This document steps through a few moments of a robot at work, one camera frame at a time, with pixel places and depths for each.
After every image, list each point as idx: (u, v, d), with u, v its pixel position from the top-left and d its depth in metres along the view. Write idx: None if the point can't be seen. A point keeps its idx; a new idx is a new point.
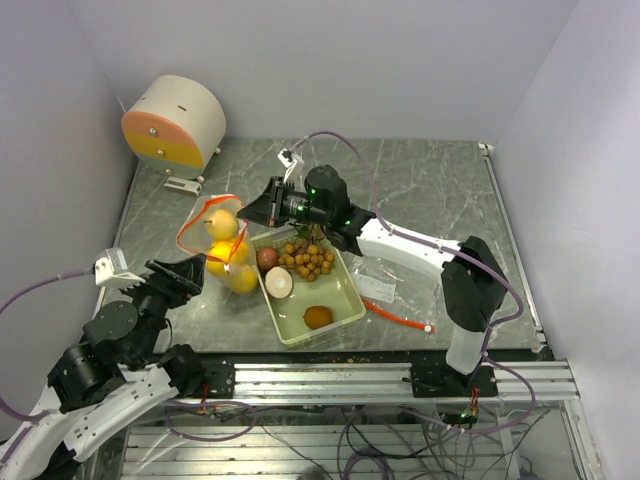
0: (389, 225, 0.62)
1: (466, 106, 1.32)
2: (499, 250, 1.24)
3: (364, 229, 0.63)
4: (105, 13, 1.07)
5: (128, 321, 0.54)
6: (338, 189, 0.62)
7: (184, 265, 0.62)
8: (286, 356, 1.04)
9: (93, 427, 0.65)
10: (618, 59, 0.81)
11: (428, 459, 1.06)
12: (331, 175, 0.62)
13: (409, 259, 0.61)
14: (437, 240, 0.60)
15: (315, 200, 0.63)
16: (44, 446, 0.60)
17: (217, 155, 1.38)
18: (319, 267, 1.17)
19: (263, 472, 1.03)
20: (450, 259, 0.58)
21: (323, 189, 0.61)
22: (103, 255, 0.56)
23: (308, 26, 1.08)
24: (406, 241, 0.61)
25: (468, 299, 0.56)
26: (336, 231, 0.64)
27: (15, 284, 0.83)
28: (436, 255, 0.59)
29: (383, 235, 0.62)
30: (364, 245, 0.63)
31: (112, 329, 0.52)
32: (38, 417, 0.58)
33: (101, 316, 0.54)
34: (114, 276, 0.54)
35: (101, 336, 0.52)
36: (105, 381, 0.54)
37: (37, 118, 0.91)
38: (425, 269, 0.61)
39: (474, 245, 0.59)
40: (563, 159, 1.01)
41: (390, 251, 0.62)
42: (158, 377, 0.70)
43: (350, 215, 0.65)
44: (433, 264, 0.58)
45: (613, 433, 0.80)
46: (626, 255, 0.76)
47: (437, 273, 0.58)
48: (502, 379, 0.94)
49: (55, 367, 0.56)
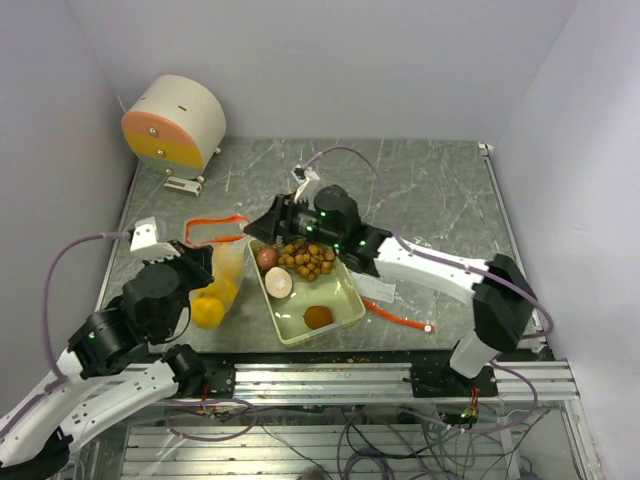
0: (408, 244, 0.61)
1: (466, 106, 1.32)
2: (500, 250, 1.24)
3: (382, 250, 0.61)
4: (106, 14, 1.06)
5: (169, 282, 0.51)
6: (350, 209, 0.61)
7: (197, 251, 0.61)
8: (286, 357, 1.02)
9: (94, 413, 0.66)
10: (619, 62, 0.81)
11: (427, 459, 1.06)
12: (341, 195, 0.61)
13: (432, 279, 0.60)
14: (463, 261, 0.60)
15: (326, 223, 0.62)
16: (51, 420, 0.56)
17: (217, 155, 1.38)
18: (319, 267, 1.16)
19: (263, 472, 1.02)
20: (478, 281, 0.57)
21: (334, 210, 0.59)
22: (146, 221, 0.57)
23: (308, 27, 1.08)
24: (429, 260, 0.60)
25: (497, 322, 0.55)
26: (352, 252, 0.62)
27: (14, 286, 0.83)
28: (463, 276, 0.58)
29: (403, 255, 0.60)
30: (383, 265, 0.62)
31: (154, 287, 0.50)
32: (53, 384, 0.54)
33: (143, 275, 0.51)
34: (153, 244, 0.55)
35: (143, 293, 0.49)
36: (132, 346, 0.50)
37: (36, 117, 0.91)
38: (449, 289, 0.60)
39: (499, 263, 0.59)
40: (563, 158, 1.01)
41: (412, 271, 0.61)
42: (159, 371, 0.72)
43: (364, 234, 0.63)
44: (461, 284, 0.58)
45: (612, 432, 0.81)
46: (627, 254, 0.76)
47: (465, 294, 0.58)
48: (502, 379, 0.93)
49: (77, 333, 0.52)
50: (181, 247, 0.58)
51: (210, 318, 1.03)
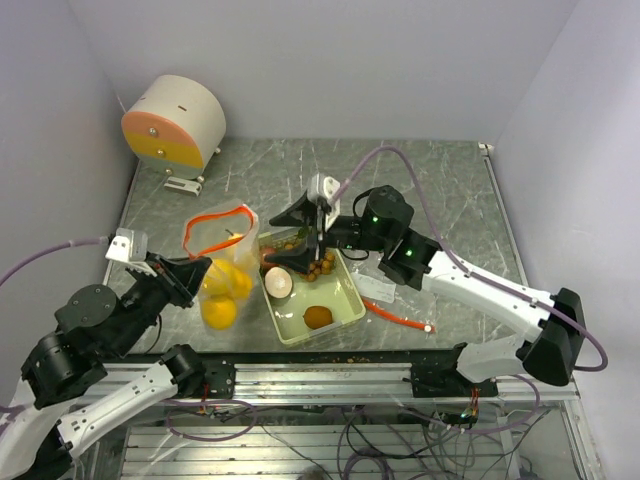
0: (466, 265, 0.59)
1: (466, 106, 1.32)
2: (500, 250, 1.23)
3: (433, 265, 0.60)
4: (106, 14, 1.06)
5: (105, 306, 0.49)
6: (407, 217, 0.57)
7: (186, 267, 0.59)
8: (286, 356, 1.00)
9: (93, 419, 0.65)
10: (619, 62, 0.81)
11: (427, 459, 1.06)
12: (397, 200, 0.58)
13: (490, 306, 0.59)
14: (526, 291, 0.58)
15: (375, 229, 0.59)
16: (25, 444, 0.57)
17: (217, 155, 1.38)
18: (319, 267, 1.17)
19: (264, 472, 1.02)
20: (546, 317, 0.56)
21: (391, 218, 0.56)
22: (125, 232, 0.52)
23: (309, 27, 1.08)
24: (488, 285, 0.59)
25: (564, 364, 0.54)
26: (396, 262, 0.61)
27: (14, 287, 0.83)
28: (527, 308, 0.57)
29: (459, 275, 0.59)
30: (433, 282, 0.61)
31: (87, 314, 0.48)
32: (14, 413, 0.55)
33: (76, 301, 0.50)
34: (125, 260, 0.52)
35: (74, 323, 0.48)
36: (82, 372, 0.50)
37: (36, 118, 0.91)
38: (503, 316, 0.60)
39: (566, 298, 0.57)
40: (563, 158, 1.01)
41: (468, 294, 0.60)
42: (158, 373, 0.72)
43: (411, 243, 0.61)
44: (526, 318, 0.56)
45: (612, 432, 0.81)
46: (627, 255, 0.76)
47: (527, 327, 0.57)
48: (502, 379, 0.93)
49: (26, 360, 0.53)
50: (161, 268, 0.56)
51: (223, 320, 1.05)
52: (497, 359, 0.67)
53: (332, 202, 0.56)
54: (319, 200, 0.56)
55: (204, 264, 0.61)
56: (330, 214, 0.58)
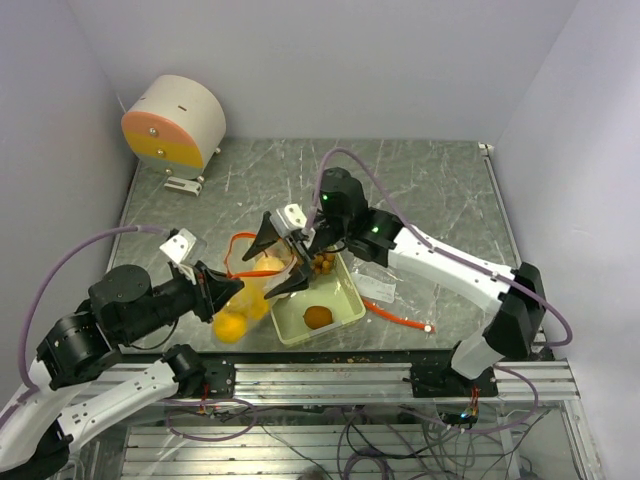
0: (429, 241, 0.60)
1: (466, 106, 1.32)
2: (500, 250, 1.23)
3: (398, 241, 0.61)
4: (106, 14, 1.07)
5: (140, 285, 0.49)
6: (354, 189, 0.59)
7: (221, 283, 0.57)
8: (285, 356, 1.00)
9: (94, 413, 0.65)
10: (619, 62, 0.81)
11: (427, 459, 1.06)
12: (343, 176, 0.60)
13: (454, 281, 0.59)
14: (488, 266, 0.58)
15: (331, 208, 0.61)
16: (32, 430, 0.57)
17: (217, 155, 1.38)
18: (319, 268, 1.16)
19: (263, 472, 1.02)
20: (505, 290, 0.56)
21: (338, 191, 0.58)
22: (188, 236, 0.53)
23: (308, 27, 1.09)
24: (450, 258, 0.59)
25: (521, 332, 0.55)
26: (361, 239, 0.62)
27: (14, 286, 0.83)
28: (488, 282, 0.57)
29: (422, 250, 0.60)
30: (397, 258, 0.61)
31: (122, 291, 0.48)
32: (27, 395, 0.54)
33: (110, 278, 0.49)
34: (176, 261, 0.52)
35: (109, 298, 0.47)
36: (102, 354, 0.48)
37: (36, 116, 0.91)
38: (468, 292, 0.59)
39: (526, 272, 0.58)
40: (563, 158, 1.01)
41: (431, 269, 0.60)
42: (160, 371, 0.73)
43: (372, 220, 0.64)
44: (486, 291, 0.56)
45: (613, 432, 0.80)
46: (627, 255, 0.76)
47: (488, 300, 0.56)
48: (502, 379, 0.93)
49: (44, 339, 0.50)
50: (201, 279, 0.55)
51: (232, 336, 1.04)
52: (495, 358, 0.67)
53: (305, 228, 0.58)
54: (293, 232, 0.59)
55: (237, 287, 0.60)
56: (307, 237, 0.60)
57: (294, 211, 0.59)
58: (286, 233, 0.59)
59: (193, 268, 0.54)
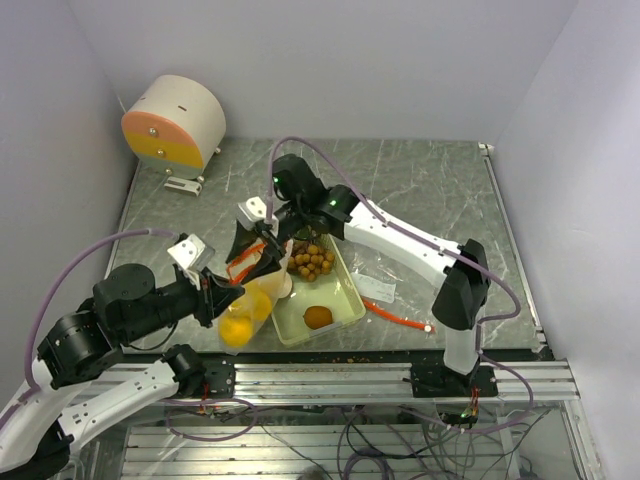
0: (382, 215, 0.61)
1: (466, 106, 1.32)
2: (500, 250, 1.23)
3: (354, 215, 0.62)
4: (106, 14, 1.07)
5: (145, 284, 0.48)
6: (302, 168, 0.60)
7: (224, 290, 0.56)
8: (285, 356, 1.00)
9: (94, 413, 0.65)
10: (619, 62, 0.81)
11: (428, 459, 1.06)
12: (290, 158, 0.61)
13: (404, 255, 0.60)
14: (438, 242, 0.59)
15: (282, 191, 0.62)
16: (32, 430, 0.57)
17: (217, 155, 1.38)
18: (319, 267, 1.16)
19: (263, 472, 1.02)
20: (451, 265, 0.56)
21: (282, 171, 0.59)
22: (197, 242, 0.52)
23: (308, 27, 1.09)
24: (401, 233, 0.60)
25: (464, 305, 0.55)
26: (319, 211, 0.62)
27: (15, 286, 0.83)
28: (436, 257, 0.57)
29: (376, 224, 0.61)
30: (353, 232, 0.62)
31: (127, 289, 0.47)
32: (27, 395, 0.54)
33: (115, 276, 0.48)
34: (184, 266, 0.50)
35: (114, 295, 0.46)
36: (104, 352, 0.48)
37: (36, 116, 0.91)
38: (419, 268, 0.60)
39: (471, 248, 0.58)
40: (563, 158, 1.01)
41: (383, 244, 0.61)
42: (160, 370, 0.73)
43: (328, 196, 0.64)
44: (432, 265, 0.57)
45: (612, 433, 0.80)
46: (627, 255, 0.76)
47: (435, 274, 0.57)
48: (502, 379, 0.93)
49: (44, 338, 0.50)
50: (206, 285, 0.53)
51: (239, 340, 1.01)
52: None
53: (269, 218, 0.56)
54: (257, 225, 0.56)
55: (237, 293, 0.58)
56: (273, 226, 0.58)
57: (255, 203, 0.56)
58: (250, 226, 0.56)
59: (201, 275, 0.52)
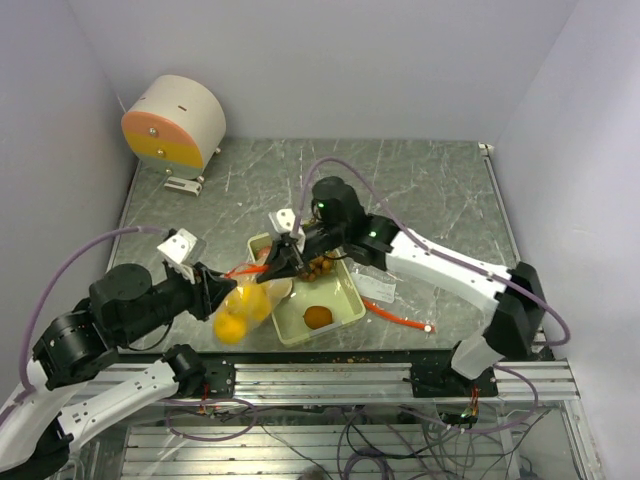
0: (425, 242, 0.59)
1: (466, 106, 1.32)
2: (500, 250, 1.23)
3: (395, 245, 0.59)
4: (106, 13, 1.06)
5: (141, 284, 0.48)
6: (349, 197, 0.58)
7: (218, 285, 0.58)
8: (286, 356, 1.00)
9: (94, 412, 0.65)
10: (619, 62, 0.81)
11: (428, 459, 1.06)
12: (337, 183, 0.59)
13: (450, 283, 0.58)
14: (484, 266, 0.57)
15: (326, 216, 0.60)
16: (29, 431, 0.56)
17: (217, 155, 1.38)
18: (319, 267, 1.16)
19: (264, 472, 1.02)
20: (502, 290, 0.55)
21: (331, 199, 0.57)
22: (188, 236, 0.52)
23: (308, 26, 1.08)
24: (446, 260, 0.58)
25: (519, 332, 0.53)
26: (360, 243, 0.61)
27: (15, 286, 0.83)
28: (486, 283, 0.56)
29: (419, 253, 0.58)
30: (396, 262, 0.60)
31: (123, 289, 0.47)
32: (22, 396, 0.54)
33: (111, 275, 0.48)
34: (178, 261, 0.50)
35: (110, 295, 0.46)
36: (99, 353, 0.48)
37: (36, 116, 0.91)
38: (467, 294, 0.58)
39: (522, 271, 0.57)
40: (563, 158, 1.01)
41: (428, 271, 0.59)
42: (160, 370, 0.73)
43: (369, 225, 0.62)
44: (482, 292, 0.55)
45: (613, 433, 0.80)
46: (627, 255, 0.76)
47: (486, 301, 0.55)
48: (502, 379, 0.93)
49: (40, 339, 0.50)
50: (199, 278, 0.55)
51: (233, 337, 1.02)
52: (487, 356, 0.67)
53: (296, 232, 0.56)
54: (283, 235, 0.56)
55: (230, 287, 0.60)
56: (299, 240, 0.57)
57: (285, 214, 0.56)
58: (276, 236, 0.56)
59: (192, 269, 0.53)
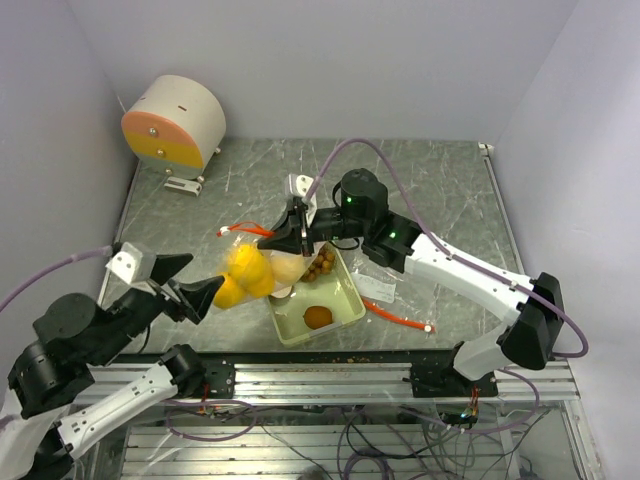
0: (448, 248, 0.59)
1: (466, 106, 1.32)
2: (500, 250, 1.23)
3: (416, 248, 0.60)
4: (106, 13, 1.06)
5: (83, 316, 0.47)
6: (380, 196, 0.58)
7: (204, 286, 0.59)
8: (286, 357, 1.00)
9: (92, 421, 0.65)
10: (619, 62, 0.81)
11: (428, 459, 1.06)
12: (369, 180, 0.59)
13: (471, 289, 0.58)
14: (507, 275, 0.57)
15: (351, 210, 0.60)
16: (25, 445, 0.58)
17: (217, 155, 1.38)
18: (319, 267, 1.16)
19: (264, 472, 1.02)
20: (524, 301, 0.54)
21: (363, 196, 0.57)
22: (133, 253, 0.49)
23: (308, 26, 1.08)
24: (468, 266, 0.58)
25: (539, 344, 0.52)
26: (379, 243, 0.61)
27: (15, 287, 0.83)
28: (507, 291, 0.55)
29: (440, 258, 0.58)
30: (417, 266, 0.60)
31: (65, 325, 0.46)
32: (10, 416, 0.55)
33: (54, 310, 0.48)
34: (128, 281, 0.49)
35: (51, 335, 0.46)
36: (68, 382, 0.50)
37: (35, 116, 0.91)
38: (487, 301, 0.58)
39: (546, 282, 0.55)
40: (564, 157, 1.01)
41: (448, 276, 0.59)
42: (159, 373, 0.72)
43: (391, 226, 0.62)
44: (503, 301, 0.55)
45: (613, 433, 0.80)
46: (626, 254, 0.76)
47: (507, 311, 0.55)
48: (502, 379, 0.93)
49: (12, 369, 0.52)
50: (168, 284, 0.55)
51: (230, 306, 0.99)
52: (487, 357, 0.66)
53: (307, 198, 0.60)
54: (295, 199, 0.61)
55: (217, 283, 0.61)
56: (308, 209, 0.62)
57: (305, 181, 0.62)
58: (288, 197, 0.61)
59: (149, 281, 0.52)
